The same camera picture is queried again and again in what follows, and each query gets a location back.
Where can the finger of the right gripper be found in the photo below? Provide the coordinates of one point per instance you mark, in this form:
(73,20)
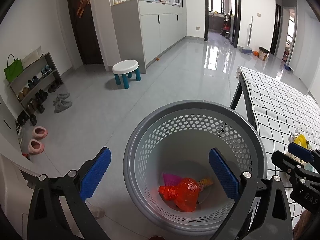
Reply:
(300,152)
(288,165)

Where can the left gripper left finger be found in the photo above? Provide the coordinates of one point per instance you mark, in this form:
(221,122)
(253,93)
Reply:
(92,172)

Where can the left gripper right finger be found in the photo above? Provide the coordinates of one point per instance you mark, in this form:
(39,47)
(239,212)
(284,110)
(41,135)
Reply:
(229,181)

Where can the red plastic bag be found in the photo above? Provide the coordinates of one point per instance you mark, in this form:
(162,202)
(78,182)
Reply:
(185,194)

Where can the grey perforated trash basket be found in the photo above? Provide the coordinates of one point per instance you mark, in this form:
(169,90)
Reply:
(176,139)

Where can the colourful snack wrapper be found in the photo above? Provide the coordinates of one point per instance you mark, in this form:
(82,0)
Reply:
(204,183)

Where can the pink slipper near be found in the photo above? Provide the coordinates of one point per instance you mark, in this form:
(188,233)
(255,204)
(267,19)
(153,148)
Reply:
(35,147)

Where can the pink slipper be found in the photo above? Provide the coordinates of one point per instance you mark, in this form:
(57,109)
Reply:
(39,133)
(35,147)

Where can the pink slipper far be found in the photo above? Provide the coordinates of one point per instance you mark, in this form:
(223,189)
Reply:
(39,133)

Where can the grey sneaker far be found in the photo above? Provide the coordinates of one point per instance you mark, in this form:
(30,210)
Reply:
(62,96)

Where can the grey shoe rack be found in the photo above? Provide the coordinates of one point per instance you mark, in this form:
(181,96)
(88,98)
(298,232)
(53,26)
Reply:
(39,75)

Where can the small waste bin black liner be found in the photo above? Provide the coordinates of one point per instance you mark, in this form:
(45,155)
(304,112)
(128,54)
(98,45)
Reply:
(263,53)

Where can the white teal stool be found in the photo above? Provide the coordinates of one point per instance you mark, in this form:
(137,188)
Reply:
(125,69)

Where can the blue dustpan with broom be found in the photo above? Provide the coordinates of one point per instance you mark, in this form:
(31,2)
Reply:
(247,49)

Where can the green handbag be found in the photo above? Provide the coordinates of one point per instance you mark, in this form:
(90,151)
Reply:
(13,70)

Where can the red scooter in hallway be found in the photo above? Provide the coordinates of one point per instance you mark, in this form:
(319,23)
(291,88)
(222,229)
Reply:
(225,30)

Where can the dark brown entrance door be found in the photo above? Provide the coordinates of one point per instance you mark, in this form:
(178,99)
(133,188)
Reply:
(84,31)

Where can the white grey sideboard cabinet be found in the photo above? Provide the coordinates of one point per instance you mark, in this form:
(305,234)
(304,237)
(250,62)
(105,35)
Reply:
(145,30)

